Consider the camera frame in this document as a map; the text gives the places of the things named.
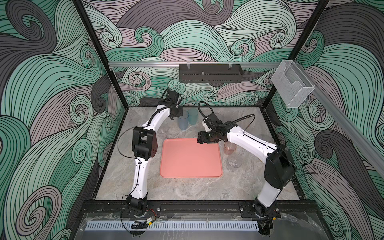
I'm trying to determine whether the pink translucent cup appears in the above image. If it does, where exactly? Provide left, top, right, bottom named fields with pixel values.
left=224, top=142, right=237, bottom=156

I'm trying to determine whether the blue translucent cup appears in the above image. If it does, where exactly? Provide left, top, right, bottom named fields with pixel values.
left=178, top=110, right=189, bottom=131

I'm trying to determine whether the green translucent cup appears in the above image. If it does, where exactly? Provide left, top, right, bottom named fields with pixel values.
left=188, top=108, right=199, bottom=126

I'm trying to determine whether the clear faceted glass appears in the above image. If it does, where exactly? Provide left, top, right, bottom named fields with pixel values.
left=226, top=153, right=243, bottom=172

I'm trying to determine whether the pink plastic tray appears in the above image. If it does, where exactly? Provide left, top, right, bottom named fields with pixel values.
left=160, top=139, right=223, bottom=178

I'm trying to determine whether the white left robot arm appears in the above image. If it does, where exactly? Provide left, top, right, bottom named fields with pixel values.
left=126, top=88, right=183, bottom=215

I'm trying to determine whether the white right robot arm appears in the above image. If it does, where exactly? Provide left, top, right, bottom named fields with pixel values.
left=197, top=101, right=297, bottom=221

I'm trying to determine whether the clear glass middle left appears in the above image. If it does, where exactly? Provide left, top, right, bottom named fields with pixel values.
left=157, top=126, right=169, bottom=140

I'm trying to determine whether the black perforated wall shelf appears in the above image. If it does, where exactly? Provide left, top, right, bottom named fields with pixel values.
left=179, top=65, right=244, bottom=84

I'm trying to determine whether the aluminium back wall rail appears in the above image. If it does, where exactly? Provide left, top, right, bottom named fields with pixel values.
left=108, top=61, right=280, bottom=69

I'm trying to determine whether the aluminium wall rail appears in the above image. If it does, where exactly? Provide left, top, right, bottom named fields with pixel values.
left=108, top=61, right=280, bottom=69
left=298, top=64, right=384, bottom=175

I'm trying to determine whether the clear acrylic wall holder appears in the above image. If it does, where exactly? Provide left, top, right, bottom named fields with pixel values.
left=271, top=60, right=315, bottom=109

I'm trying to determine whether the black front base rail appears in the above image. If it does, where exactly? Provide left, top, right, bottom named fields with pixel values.
left=81, top=200, right=319, bottom=216

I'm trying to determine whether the white slotted cable duct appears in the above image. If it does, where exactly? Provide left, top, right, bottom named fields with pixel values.
left=85, top=220, right=259, bottom=232

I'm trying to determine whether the aluminium right wall rail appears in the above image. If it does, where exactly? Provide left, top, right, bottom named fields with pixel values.
left=298, top=64, right=384, bottom=175

